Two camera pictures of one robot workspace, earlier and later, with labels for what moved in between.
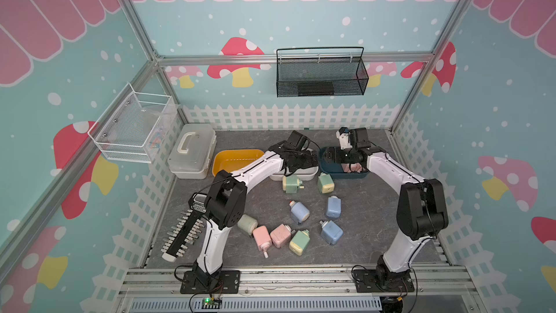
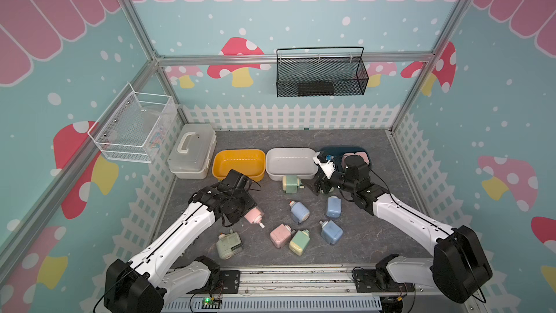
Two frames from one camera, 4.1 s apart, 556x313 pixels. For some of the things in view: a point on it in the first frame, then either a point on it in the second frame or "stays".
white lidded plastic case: (190, 156) stays
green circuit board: (211, 303) stays
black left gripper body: (303, 160) → (242, 204)
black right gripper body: (342, 156) → (338, 181)
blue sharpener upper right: (334, 206) stays
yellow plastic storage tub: (231, 160) stays
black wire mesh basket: (321, 72) stays
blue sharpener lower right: (331, 232) stays
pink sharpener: (263, 238) → (254, 216)
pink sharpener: (280, 235) stays
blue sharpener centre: (298, 211) stays
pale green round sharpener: (247, 224) → (228, 243)
